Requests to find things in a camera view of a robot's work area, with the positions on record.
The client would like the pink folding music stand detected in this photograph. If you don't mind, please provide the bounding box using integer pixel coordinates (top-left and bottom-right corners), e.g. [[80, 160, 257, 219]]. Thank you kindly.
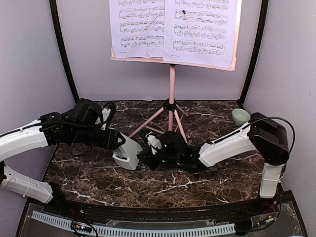
[[110, 0, 243, 146]]

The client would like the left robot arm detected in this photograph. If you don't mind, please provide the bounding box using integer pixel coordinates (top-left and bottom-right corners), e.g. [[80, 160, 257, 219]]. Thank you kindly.
[[0, 98, 126, 215]]

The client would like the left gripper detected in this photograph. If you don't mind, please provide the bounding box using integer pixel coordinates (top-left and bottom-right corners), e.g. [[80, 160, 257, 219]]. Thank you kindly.
[[71, 126, 125, 151]]

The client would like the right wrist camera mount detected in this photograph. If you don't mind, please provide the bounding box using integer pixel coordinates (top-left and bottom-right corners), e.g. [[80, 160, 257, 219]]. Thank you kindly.
[[140, 129, 162, 155]]

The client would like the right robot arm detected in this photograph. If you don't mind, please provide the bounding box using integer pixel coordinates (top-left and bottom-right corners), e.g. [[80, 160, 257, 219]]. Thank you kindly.
[[137, 112, 294, 214]]

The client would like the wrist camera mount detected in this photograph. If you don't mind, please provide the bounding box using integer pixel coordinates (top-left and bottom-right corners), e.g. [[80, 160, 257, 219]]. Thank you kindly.
[[140, 129, 162, 155], [101, 102, 116, 130]]

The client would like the pale green ceramic bowl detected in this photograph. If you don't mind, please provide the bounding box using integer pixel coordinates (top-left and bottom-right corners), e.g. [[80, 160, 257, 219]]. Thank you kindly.
[[232, 109, 251, 125]]

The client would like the grey slotted cable duct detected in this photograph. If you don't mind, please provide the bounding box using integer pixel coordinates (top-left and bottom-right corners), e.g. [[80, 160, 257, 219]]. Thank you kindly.
[[31, 211, 236, 237]]

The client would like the black front rail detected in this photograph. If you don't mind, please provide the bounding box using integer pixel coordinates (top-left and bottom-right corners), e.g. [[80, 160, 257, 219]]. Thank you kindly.
[[81, 204, 239, 222]]

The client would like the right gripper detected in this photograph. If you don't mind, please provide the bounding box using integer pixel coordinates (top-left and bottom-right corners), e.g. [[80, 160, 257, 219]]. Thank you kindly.
[[137, 146, 182, 170]]

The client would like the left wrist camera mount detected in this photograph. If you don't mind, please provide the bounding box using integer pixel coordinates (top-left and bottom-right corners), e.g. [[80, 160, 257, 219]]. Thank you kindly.
[[101, 102, 116, 130]]

